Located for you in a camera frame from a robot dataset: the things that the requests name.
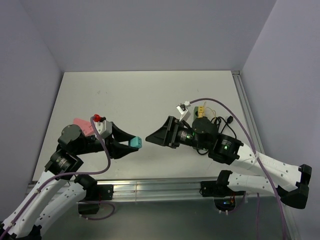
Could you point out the yellow charger with cable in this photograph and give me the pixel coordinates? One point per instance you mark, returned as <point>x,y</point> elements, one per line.
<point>206,111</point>

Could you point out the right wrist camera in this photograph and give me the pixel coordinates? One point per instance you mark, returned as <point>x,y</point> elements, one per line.
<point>183,109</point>

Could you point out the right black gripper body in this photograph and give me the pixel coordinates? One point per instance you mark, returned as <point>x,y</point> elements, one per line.
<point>185,135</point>

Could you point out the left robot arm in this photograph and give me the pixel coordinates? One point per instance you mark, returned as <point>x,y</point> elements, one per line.
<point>61,184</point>

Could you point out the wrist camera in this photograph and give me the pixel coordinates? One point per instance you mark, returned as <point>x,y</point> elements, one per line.
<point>183,109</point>
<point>101,126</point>

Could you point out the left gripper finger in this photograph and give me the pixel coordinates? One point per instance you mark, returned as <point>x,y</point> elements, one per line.
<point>120,135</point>
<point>118,150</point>

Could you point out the teal plug adapter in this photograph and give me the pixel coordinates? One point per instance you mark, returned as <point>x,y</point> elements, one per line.
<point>136,142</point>

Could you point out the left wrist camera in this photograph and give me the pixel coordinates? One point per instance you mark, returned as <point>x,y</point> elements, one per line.
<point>101,126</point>

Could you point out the aluminium front rail frame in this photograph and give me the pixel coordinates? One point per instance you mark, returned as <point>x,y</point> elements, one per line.
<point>170,209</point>

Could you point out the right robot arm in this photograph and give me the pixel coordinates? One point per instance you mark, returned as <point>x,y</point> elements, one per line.
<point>270,177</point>

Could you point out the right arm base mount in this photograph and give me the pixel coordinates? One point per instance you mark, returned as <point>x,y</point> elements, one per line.
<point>225,200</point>

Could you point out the yellow plug adapter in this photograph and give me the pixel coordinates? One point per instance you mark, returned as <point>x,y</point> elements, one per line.
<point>200,109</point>

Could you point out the green power strip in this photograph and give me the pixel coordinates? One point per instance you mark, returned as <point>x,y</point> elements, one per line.
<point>197,114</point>

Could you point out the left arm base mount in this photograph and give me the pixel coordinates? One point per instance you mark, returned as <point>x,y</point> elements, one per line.
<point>91,203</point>

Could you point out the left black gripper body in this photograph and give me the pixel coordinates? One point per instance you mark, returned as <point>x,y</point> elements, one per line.
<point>92,144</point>

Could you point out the pink triangular power strip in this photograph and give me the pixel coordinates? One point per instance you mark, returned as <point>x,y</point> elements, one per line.
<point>85,126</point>

